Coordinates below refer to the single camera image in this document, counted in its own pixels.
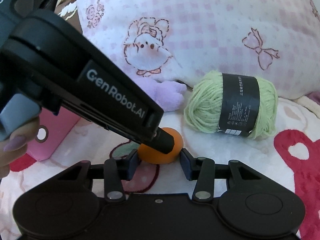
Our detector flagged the green yarn ball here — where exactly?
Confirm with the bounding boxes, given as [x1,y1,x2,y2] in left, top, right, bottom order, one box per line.
[184,70,278,139]

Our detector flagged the brown cloud pillow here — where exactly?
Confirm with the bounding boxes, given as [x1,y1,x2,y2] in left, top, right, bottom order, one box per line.
[55,0,82,33]

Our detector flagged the purple plush toy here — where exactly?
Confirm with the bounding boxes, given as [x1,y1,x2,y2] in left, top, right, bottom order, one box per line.
[133,77,187,112]

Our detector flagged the bear print bed sheet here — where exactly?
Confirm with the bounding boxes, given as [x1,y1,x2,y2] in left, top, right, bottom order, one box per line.
[1,96,319,239]

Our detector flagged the pink checked white quilt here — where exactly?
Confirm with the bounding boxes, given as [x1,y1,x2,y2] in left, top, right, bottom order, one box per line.
[76,0,319,99]

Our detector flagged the pink storage box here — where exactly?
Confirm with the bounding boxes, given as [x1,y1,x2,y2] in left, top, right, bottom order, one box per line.
[27,107,80,161]

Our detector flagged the person's hand, pink nails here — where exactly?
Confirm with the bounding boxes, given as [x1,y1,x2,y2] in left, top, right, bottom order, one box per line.
[0,117,40,179]

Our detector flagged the orange ball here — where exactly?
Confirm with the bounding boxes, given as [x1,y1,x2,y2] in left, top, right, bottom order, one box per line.
[137,127,185,165]

